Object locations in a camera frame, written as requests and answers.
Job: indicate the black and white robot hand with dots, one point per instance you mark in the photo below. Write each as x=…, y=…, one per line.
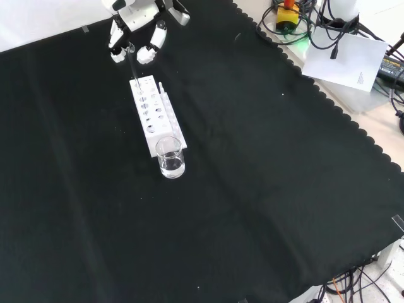
x=135, y=15

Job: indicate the clear glass rod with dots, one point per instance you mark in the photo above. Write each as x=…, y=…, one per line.
x=134, y=70

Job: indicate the white test tube rack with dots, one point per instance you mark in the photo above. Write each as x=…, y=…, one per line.
x=154, y=116

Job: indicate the clear tape strip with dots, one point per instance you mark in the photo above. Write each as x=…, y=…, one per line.
x=85, y=29
x=398, y=221

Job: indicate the small clear glass beaker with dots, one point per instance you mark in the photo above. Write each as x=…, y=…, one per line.
x=170, y=158

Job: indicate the yellow stop button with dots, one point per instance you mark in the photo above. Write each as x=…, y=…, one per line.
x=287, y=17

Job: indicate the black bench cloth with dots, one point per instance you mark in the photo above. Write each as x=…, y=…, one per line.
x=221, y=189

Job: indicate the white paper sheet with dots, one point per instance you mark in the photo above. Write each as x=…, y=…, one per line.
x=350, y=63

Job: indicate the pale board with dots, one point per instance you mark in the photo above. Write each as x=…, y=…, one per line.
x=356, y=98

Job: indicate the black power adapter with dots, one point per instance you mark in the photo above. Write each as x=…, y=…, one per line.
x=391, y=68

